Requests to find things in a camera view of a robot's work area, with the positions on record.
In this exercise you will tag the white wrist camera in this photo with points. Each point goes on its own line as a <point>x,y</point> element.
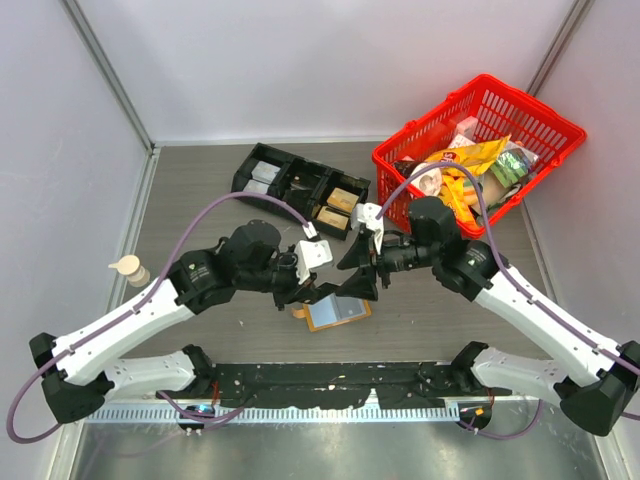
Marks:
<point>369,215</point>
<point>311,255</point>

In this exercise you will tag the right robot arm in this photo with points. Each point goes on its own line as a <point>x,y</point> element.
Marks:
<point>590,377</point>

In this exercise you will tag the green soap pump bottle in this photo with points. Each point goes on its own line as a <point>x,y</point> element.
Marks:
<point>131,268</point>

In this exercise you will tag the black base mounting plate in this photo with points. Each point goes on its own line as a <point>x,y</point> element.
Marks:
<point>333,386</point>

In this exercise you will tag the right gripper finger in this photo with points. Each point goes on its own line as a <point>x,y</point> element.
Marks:
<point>361,285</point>
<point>359,254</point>

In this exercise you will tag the white paper roll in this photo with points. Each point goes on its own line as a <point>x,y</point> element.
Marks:
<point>429,182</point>

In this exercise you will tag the black compartment tray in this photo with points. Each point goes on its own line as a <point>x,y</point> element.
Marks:
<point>302,183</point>

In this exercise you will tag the yellow chips bag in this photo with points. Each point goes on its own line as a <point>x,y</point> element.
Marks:
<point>457,191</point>

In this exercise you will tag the red plastic shopping basket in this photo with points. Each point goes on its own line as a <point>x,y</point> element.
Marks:
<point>546,137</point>

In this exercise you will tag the pink white carton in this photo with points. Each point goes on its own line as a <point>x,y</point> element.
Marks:
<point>467,127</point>

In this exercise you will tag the orange leather card holder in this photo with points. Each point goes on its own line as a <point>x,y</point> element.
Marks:
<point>322,315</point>

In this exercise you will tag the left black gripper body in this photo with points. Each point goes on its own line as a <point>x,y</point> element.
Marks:
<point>278,277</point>

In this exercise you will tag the tan card box upper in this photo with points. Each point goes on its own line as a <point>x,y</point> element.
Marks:
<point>342,200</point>

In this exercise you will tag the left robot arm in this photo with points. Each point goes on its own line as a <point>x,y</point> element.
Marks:
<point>87,368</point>

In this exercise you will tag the white card box upper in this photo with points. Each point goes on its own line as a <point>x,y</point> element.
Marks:
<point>265,172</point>

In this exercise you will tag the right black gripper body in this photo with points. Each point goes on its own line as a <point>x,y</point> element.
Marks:
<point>406,253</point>

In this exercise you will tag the green foil snack packet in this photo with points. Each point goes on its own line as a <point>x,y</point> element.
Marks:
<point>511,166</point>

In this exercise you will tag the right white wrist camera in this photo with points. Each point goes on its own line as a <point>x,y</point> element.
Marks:
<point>369,215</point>

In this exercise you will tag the white perforated cable duct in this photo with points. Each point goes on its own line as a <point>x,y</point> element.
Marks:
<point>157,413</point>

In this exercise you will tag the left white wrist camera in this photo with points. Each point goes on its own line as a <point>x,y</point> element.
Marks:
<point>311,255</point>

